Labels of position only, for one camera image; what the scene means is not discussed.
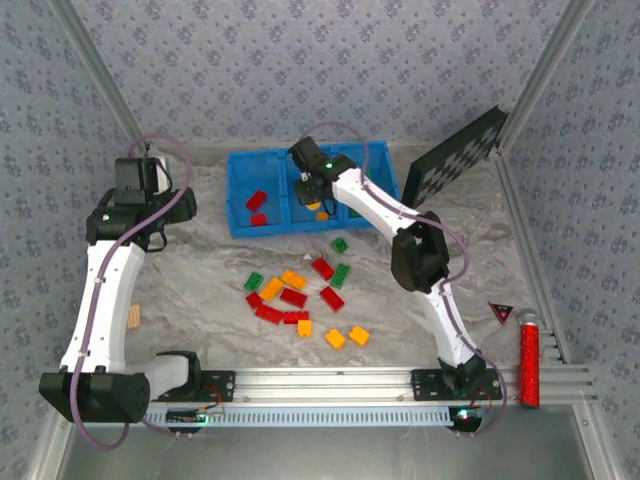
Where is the blue three-compartment bin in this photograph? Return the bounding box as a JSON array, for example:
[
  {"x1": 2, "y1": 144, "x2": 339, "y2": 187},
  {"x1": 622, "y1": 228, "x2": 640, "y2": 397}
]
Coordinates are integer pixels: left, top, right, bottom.
[{"x1": 225, "y1": 139, "x2": 401, "y2": 240}]

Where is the black checkered board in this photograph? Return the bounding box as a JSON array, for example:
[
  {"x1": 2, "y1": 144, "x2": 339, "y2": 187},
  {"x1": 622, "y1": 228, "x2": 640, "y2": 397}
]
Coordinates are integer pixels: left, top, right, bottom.
[{"x1": 402, "y1": 105, "x2": 510, "y2": 207}]

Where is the red black triangle sign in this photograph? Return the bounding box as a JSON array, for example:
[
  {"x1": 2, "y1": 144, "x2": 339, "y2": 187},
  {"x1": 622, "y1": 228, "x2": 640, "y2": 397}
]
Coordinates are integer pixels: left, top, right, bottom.
[{"x1": 488, "y1": 301, "x2": 515, "y2": 326}]

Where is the red glitter cylinder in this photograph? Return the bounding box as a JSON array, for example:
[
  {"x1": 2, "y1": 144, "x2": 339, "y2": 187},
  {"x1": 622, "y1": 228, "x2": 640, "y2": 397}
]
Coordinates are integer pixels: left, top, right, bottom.
[{"x1": 517, "y1": 308, "x2": 544, "y2": 409}]

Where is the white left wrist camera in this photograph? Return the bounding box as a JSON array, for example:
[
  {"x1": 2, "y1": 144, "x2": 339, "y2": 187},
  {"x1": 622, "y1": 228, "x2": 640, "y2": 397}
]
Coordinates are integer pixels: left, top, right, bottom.
[{"x1": 155, "y1": 157, "x2": 172, "y2": 195}]

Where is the aluminium frame post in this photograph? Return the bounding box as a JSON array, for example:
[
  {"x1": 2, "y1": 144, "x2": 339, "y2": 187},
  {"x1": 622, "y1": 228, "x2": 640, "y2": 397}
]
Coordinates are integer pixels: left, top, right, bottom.
[
  {"x1": 49, "y1": 0, "x2": 152, "y2": 154},
  {"x1": 493, "y1": 0, "x2": 597, "y2": 154}
]

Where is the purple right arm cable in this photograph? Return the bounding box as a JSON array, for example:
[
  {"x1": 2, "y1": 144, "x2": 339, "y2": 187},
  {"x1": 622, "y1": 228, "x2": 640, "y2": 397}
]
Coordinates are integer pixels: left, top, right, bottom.
[{"x1": 299, "y1": 121, "x2": 509, "y2": 439}]

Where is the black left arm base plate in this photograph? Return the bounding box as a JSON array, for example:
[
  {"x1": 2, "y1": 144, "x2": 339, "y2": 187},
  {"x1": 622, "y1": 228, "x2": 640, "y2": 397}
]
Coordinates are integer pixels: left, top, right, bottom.
[{"x1": 145, "y1": 369, "x2": 237, "y2": 404}]

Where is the aluminium mounting rail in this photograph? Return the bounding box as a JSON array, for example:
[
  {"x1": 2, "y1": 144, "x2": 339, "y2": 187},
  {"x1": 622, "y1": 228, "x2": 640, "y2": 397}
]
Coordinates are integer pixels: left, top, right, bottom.
[{"x1": 52, "y1": 365, "x2": 600, "y2": 407}]

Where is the aluminium table side rail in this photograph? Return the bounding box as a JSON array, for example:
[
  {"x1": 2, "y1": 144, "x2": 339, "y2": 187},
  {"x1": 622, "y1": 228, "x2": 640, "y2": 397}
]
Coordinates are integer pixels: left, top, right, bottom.
[{"x1": 494, "y1": 144, "x2": 574, "y2": 366}]

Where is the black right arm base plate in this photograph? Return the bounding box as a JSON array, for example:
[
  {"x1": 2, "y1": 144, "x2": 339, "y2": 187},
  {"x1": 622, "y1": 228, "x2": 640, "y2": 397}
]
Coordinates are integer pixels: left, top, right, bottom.
[{"x1": 410, "y1": 368, "x2": 504, "y2": 403}]

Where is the slotted white cable duct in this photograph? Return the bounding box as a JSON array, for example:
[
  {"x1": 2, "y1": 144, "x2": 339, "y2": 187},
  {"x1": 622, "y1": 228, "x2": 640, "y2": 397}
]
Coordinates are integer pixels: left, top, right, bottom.
[{"x1": 73, "y1": 405, "x2": 456, "y2": 428}]

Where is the aluminium lower frame beam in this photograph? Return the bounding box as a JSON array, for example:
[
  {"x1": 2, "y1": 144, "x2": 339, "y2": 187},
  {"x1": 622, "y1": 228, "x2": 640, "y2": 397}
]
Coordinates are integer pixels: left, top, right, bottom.
[
  {"x1": 572, "y1": 403, "x2": 621, "y2": 480},
  {"x1": 24, "y1": 403, "x2": 76, "y2": 480}
]

